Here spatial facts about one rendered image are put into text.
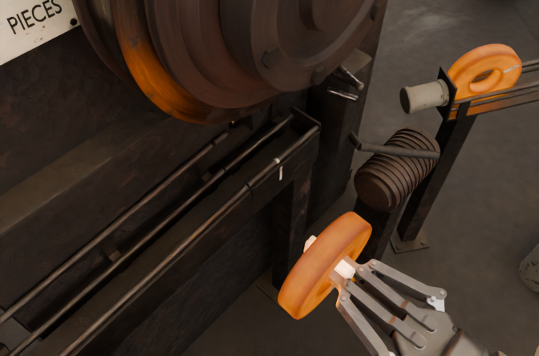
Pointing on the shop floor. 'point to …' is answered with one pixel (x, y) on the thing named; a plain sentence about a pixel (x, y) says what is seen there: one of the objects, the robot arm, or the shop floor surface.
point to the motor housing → (390, 187)
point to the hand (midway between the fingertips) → (328, 260)
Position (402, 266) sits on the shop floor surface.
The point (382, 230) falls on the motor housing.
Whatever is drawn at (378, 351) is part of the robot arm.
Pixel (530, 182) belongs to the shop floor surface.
